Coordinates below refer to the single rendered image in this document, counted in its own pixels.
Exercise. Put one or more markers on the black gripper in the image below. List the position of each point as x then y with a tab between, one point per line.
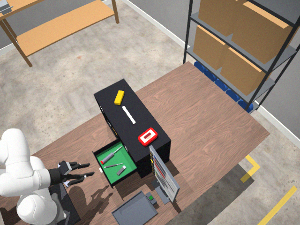
56	178

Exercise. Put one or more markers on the yellow rectangular block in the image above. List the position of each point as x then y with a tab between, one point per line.
119	97

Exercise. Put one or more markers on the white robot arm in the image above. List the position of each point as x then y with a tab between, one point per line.
27	177

